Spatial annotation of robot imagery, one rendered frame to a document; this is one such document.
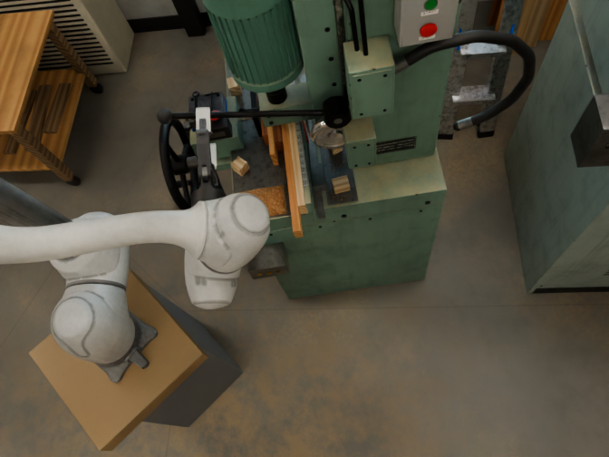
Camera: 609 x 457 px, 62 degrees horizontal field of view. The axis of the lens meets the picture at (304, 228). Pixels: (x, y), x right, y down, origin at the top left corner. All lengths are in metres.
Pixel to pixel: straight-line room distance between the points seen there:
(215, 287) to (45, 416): 1.60
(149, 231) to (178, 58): 2.22
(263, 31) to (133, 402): 1.04
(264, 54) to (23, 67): 1.63
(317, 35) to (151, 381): 1.02
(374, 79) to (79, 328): 0.89
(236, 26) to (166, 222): 0.41
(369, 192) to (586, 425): 1.23
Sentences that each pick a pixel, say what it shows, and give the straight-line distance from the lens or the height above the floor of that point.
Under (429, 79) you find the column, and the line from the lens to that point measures 1.22.
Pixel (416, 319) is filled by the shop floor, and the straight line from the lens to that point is 2.14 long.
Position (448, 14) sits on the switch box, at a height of 1.38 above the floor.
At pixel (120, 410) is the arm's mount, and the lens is 1.58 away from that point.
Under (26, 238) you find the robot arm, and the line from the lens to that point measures 0.98.
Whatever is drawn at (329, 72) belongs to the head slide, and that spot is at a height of 1.17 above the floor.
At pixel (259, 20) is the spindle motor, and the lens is 1.05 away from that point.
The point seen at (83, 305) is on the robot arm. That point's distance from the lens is 1.37.
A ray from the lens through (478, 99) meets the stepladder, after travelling 2.31.
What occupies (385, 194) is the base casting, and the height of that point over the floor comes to 0.80.
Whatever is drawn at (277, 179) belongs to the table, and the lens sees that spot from 1.37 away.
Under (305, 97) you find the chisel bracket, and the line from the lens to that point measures 1.34.
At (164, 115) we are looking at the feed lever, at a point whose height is 1.23.
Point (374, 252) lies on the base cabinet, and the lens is 1.79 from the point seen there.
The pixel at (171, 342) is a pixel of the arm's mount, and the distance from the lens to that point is 1.55.
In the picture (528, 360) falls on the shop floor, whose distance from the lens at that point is 2.18.
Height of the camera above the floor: 2.08
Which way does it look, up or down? 65 degrees down
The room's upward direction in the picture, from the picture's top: 19 degrees counter-clockwise
